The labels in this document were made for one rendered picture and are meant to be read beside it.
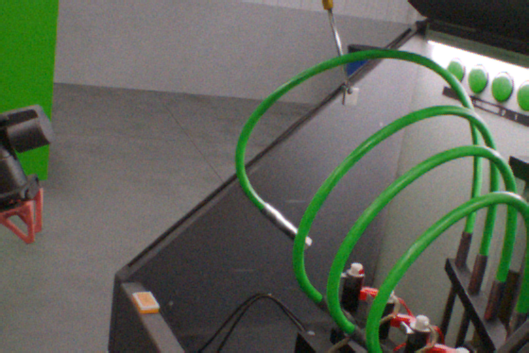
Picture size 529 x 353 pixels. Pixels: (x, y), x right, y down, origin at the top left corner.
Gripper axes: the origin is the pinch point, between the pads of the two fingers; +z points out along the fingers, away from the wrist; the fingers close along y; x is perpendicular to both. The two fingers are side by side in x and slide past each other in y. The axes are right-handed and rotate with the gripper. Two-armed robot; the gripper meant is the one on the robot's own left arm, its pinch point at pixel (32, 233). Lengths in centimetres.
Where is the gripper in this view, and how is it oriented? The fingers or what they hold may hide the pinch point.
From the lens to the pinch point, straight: 136.8
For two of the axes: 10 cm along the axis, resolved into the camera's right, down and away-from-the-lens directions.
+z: 2.9, 9.0, 3.1
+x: -9.5, 2.9, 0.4
